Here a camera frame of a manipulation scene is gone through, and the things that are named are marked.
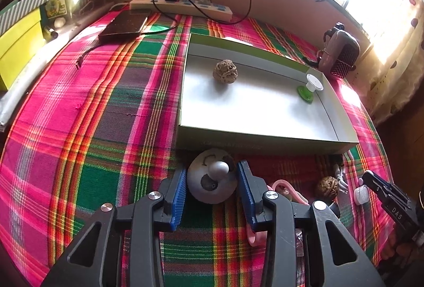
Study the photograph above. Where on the wrinkled round walnut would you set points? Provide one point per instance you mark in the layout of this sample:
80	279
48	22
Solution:
225	72

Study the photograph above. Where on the green white cardboard box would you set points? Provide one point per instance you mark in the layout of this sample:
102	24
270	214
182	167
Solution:
248	108

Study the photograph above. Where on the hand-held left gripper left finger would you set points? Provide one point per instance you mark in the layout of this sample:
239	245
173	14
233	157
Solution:
177	204

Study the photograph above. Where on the white round toy dark spots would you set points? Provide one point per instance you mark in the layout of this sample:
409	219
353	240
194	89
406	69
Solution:
212	187

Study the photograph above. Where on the pink mesh heater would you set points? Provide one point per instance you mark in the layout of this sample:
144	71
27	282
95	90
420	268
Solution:
341	51

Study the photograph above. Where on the green yellow label card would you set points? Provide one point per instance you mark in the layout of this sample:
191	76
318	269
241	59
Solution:
54	7

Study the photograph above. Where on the pink ear hook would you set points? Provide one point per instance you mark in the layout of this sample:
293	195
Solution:
293	191

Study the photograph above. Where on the smooth oval walnut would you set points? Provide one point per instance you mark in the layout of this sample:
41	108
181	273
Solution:
326	187

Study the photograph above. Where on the cream dotted curtain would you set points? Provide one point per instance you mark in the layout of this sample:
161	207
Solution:
397	68

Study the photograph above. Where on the person's right hand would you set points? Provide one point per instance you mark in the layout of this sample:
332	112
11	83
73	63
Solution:
405	249

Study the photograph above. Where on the green white suction holder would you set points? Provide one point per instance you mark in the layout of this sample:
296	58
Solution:
309	88

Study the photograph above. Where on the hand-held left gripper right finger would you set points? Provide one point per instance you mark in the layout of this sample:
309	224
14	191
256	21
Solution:
246	200

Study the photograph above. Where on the green striped box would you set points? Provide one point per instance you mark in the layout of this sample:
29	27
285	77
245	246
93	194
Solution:
29	5

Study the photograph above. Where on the black power bank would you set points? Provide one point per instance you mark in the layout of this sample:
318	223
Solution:
124	25

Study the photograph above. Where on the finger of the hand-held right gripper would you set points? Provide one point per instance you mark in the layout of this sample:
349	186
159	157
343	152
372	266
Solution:
377	183

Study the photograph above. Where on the plaid cloth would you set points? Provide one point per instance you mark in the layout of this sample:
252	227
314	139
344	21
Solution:
99	124

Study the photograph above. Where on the cream power strip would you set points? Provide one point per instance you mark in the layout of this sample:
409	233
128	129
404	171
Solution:
218	10

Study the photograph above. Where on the yellow box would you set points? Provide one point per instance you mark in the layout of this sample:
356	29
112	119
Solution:
20	48

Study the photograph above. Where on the small white jar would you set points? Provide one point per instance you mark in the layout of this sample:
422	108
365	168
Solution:
361	194

